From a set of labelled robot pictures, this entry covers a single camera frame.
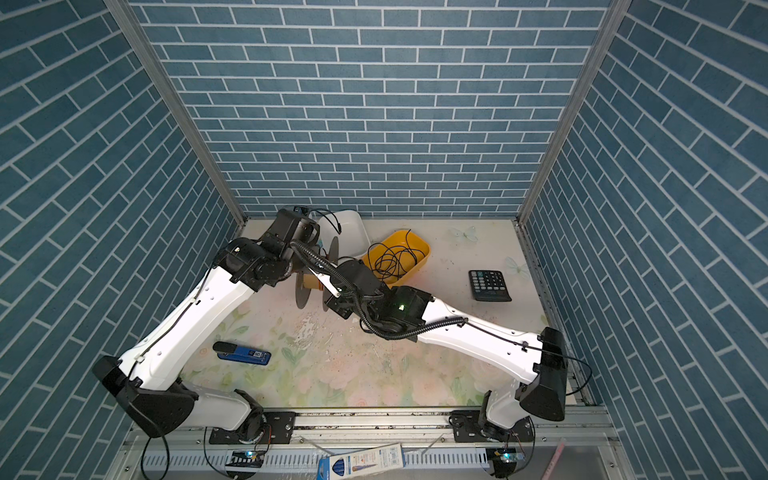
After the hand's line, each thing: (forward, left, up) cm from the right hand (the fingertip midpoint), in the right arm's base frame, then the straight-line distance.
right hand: (330, 273), depth 68 cm
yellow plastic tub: (+35, -12, -26) cm, 45 cm away
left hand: (+7, +7, -2) cm, 10 cm away
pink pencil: (-28, -54, -31) cm, 68 cm away
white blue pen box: (-33, -9, -29) cm, 44 cm away
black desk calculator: (+19, -44, -29) cm, 56 cm away
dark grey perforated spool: (0, +7, -5) cm, 8 cm away
